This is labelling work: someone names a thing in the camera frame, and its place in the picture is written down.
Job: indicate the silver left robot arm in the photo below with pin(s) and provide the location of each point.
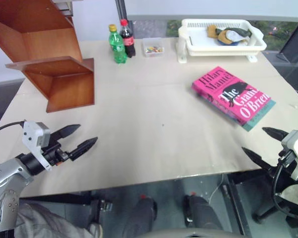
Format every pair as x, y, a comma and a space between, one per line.
5, 173

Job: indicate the dark green cloth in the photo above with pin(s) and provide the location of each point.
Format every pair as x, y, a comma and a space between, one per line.
241, 31

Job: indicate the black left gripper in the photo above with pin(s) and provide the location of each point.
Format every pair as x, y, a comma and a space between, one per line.
53, 155

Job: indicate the grey fabric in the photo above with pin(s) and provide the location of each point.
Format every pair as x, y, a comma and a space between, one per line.
47, 223

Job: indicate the green soda bottle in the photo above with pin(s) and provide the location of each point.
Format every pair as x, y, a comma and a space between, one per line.
118, 47

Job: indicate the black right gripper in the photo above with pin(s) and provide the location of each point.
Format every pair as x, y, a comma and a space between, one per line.
285, 157

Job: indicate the yellow cloth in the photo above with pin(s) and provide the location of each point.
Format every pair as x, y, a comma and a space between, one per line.
224, 38

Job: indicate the dark cola bottle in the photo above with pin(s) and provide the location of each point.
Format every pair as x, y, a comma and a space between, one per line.
129, 39

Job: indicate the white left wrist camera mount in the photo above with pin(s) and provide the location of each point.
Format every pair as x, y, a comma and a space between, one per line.
31, 134

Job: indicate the colourful small pieces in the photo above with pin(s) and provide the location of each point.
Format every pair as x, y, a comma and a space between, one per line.
154, 49

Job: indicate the pale grey cloth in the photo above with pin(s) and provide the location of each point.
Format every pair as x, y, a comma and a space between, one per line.
233, 36

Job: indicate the black chair base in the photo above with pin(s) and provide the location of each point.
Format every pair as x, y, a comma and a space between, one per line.
265, 213

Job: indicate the grey metal post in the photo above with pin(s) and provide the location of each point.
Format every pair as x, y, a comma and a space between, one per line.
121, 11

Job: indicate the wooden angled shelf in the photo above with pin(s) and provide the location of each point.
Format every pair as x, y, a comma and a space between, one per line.
39, 42

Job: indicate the black monitor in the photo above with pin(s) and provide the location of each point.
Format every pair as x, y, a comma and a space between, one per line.
296, 42

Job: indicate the white plastic basket rack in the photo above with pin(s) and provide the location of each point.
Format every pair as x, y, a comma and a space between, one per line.
201, 44

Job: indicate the pink paperback book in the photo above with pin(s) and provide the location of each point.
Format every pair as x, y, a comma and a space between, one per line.
228, 91

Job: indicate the clear plastic box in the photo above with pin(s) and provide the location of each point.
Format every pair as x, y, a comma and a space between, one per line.
152, 42

